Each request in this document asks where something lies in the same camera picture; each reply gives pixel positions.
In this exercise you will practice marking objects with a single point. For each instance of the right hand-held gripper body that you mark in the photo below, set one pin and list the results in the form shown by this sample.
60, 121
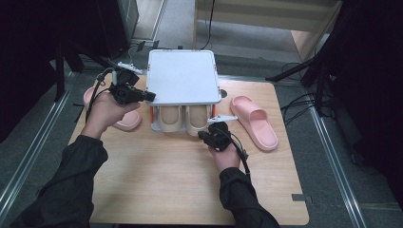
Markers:
220, 136

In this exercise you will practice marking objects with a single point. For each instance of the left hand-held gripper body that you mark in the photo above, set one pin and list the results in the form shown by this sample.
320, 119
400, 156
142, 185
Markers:
125, 87

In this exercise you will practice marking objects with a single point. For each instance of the pink slipper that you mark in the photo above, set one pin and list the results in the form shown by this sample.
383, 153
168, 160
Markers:
130, 122
256, 125

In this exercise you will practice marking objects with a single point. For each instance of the white shoe rack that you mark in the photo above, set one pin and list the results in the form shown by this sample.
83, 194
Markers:
183, 76

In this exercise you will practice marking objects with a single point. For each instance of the person's right hand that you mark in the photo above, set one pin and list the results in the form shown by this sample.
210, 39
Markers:
227, 158

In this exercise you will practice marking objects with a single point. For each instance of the person's left hand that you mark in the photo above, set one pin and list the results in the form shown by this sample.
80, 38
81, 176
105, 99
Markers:
101, 115

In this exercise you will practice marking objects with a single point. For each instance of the black metal stand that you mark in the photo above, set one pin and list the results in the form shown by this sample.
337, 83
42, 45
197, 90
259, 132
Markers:
60, 69

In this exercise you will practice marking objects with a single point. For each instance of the grey tape strip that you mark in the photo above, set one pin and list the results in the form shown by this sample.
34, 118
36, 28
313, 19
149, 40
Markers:
301, 198

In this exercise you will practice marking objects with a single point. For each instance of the black curtain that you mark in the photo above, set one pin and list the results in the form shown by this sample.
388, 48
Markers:
370, 79
28, 47

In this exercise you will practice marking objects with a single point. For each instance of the light wooden board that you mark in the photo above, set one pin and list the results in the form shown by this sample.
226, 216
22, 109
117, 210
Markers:
269, 14

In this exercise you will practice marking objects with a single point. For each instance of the metal floor rail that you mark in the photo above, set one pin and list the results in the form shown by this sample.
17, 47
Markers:
335, 164
34, 148

